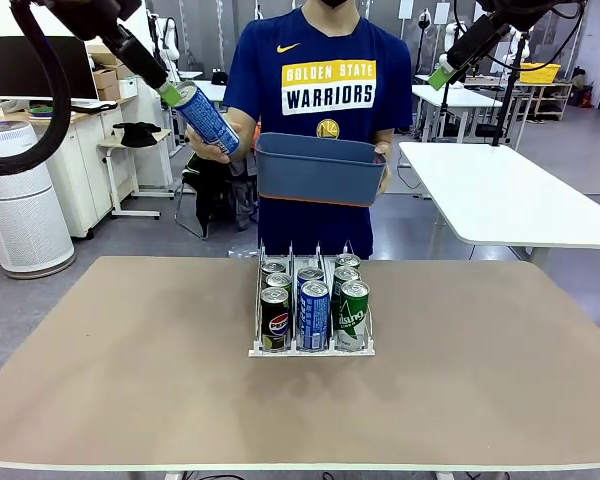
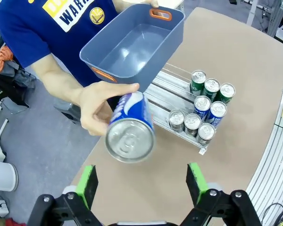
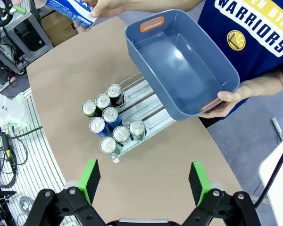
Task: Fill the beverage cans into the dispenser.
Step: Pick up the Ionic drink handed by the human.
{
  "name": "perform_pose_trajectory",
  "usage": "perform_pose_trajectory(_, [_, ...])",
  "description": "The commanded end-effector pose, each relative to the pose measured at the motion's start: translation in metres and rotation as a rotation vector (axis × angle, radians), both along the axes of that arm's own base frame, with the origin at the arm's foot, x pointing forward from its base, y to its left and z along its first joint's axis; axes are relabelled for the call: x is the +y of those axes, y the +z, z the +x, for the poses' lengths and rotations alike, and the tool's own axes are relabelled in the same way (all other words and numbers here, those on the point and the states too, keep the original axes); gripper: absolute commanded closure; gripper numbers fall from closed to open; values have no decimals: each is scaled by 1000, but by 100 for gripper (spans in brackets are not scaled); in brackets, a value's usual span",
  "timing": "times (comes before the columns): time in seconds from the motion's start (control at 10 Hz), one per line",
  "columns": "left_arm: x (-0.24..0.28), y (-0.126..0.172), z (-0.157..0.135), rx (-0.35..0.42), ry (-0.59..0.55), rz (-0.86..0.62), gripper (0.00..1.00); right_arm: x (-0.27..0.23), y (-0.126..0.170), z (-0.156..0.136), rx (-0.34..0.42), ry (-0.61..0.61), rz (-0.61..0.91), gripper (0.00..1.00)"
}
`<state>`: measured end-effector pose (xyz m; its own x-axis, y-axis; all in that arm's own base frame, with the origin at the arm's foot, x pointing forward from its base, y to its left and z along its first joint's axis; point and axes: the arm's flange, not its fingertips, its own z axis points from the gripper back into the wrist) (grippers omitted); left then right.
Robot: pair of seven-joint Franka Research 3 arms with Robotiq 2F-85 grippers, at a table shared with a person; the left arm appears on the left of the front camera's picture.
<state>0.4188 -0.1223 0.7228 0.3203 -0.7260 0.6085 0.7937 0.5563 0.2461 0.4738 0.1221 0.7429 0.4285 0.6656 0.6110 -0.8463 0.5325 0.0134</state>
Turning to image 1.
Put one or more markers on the person's right hand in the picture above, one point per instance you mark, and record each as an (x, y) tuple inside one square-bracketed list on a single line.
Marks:
[(202, 151)]

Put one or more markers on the black baseball cap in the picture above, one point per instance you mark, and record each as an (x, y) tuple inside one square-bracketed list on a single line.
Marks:
[(220, 77)]

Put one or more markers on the yellow plastic crate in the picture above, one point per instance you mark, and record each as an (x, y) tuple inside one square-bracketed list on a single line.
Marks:
[(542, 74)]

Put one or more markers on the brown cardboard box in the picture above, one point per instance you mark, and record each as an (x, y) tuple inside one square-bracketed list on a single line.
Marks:
[(97, 57), (109, 93), (104, 79)]

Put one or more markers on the green flat object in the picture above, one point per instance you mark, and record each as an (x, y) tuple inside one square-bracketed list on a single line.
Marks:
[(40, 109)]

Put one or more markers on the person's left hand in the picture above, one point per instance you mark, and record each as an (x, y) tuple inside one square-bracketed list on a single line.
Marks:
[(386, 149)]

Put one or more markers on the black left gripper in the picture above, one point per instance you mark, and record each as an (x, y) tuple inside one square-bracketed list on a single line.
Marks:
[(137, 60)]

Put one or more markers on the person in blue Warriors shirt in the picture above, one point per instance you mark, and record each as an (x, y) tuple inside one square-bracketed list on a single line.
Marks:
[(330, 30)]

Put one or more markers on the red fire extinguisher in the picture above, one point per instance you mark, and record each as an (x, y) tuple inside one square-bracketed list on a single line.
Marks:
[(587, 97)]

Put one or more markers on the black Pepsi can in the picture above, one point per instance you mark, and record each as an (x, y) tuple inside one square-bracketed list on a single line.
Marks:
[(275, 325), (277, 280), (274, 266)]

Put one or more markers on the black cloth hat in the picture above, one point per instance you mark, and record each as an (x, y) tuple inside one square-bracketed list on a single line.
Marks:
[(137, 135)]

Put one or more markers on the small white side table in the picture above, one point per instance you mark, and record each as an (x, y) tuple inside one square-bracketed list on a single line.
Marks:
[(111, 180)]

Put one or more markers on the large white rounded table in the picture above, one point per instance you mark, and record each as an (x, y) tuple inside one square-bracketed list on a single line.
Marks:
[(505, 190)]

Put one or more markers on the black face mask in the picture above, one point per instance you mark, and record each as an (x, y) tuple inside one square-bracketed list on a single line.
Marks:
[(334, 3)]

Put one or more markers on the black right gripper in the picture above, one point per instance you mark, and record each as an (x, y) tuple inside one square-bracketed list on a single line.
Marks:
[(477, 42)]

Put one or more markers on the white long table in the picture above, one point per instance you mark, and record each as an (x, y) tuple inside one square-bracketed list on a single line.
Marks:
[(455, 95)]

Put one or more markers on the white shelf table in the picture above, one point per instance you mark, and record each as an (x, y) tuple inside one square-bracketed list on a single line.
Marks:
[(562, 87)]

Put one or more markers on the white cylindrical air purifier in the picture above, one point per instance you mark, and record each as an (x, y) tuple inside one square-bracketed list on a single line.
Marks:
[(25, 225)]

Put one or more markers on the black tripod stand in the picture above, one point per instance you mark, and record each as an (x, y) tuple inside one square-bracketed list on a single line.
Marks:
[(497, 137)]

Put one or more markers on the clear plastic bag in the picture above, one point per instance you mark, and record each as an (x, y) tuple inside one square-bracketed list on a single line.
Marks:
[(240, 252)]

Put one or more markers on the blue plastic basket orange trim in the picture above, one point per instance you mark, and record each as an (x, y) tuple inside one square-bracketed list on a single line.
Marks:
[(320, 175)]

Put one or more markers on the white desk with wooden top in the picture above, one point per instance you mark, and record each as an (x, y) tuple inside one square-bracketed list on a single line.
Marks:
[(85, 175)]

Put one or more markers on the person's left forearm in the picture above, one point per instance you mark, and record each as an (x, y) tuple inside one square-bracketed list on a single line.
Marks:
[(384, 136)]

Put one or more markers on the black lamp on stand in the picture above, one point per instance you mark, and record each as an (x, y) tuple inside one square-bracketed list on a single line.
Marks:
[(424, 21)]

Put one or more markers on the person's right forearm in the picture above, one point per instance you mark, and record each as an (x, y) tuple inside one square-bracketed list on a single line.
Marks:
[(240, 116)]

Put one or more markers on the grey garment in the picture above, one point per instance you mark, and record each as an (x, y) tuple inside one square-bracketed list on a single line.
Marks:
[(244, 200)]

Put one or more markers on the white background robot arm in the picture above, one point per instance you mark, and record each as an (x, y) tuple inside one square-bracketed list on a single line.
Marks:
[(522, 47), (171, 35), (450, 35)]

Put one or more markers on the blue beverage can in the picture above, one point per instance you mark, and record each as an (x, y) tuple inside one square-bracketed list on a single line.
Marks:
[(310, 272), (207, 125), (314, 320)]

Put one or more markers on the black jacket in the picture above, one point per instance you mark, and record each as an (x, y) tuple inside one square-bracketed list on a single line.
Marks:
[(205, 200)]

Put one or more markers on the small white box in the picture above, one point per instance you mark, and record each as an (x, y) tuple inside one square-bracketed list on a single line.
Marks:
[(128, 87)]

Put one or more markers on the black computer monitor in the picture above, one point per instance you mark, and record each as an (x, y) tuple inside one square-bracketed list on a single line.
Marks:
[(5, 70)]

